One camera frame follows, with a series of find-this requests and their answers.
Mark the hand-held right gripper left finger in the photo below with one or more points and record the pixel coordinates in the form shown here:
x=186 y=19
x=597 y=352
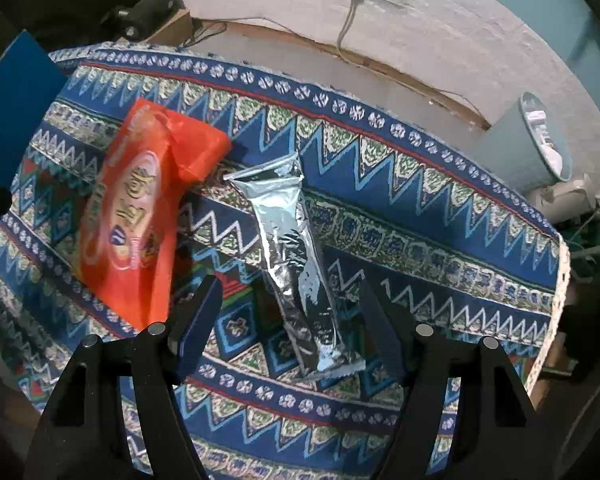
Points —
x=200 y=325

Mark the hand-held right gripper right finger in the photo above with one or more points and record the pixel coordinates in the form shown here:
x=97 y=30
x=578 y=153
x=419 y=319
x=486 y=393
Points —
x=385 y=340

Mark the silver foil snack packet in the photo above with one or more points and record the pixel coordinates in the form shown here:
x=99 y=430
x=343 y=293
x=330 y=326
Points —
x=295 y=260

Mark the orange red snack packet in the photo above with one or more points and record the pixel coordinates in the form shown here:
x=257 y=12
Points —
x=130 y=220

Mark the cardboard box with blue rim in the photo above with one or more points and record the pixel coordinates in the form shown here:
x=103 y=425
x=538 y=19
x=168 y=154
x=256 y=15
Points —
x=20 y=100

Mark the blue patterned tablecloth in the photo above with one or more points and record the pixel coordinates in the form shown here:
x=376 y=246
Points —
x=405 y=220

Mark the grey trash bin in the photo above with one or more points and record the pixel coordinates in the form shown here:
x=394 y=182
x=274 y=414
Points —
x=520 y=150

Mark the small brown cardboard box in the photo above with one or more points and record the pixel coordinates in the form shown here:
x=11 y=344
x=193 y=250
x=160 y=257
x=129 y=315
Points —
x=175 y=27

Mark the black cylindrical device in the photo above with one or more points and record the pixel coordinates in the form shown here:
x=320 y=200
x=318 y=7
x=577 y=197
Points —
x=147 y=7

